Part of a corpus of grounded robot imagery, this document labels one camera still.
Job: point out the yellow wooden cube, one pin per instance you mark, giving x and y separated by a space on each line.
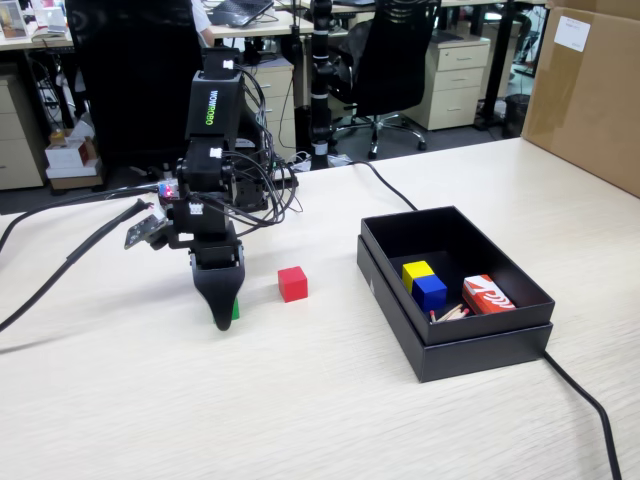
417 272

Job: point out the large brown cardboard box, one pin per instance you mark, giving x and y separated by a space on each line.
590 100

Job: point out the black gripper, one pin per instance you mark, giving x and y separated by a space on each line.
215 252

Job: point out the black cardboard box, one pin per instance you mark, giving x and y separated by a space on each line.
505 260

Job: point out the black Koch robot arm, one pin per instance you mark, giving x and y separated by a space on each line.
210 115

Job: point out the black solid-back office chair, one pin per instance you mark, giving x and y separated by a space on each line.
135 75

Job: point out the black mesh office chair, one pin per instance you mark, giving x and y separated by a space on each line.
390 60

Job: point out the person in white shirt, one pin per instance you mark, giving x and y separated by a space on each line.
200 20

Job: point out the black open laptop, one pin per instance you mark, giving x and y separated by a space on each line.
240 10

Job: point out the blue wooden cube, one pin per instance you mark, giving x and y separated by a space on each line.
429 294

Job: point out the circuit board with lit LEDs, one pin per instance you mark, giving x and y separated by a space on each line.
167 191

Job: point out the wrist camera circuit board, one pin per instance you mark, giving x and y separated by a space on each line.
142 231

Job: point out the black box lid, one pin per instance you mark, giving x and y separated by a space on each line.
480 357

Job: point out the framed desk picture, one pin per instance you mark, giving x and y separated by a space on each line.
12 20

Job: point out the white carton box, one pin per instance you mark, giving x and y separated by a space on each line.
67 155

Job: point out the beige office desk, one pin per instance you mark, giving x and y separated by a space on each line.
30 42
260 32

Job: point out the wooden match red head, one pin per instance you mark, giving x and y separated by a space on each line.
456 315
450 312

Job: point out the beige drawer pedestal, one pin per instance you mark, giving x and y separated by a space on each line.
457 85
17 140
281 125

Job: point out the black pole with white bands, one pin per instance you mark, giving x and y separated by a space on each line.
320 75

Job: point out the green wooden cube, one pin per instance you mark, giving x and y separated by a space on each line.
236 311

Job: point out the red wooden cube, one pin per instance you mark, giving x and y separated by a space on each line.
292 285

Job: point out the black waste bin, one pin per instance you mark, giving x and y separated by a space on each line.
515 117

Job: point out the red and white matchbox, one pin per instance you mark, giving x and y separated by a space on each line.
487 296

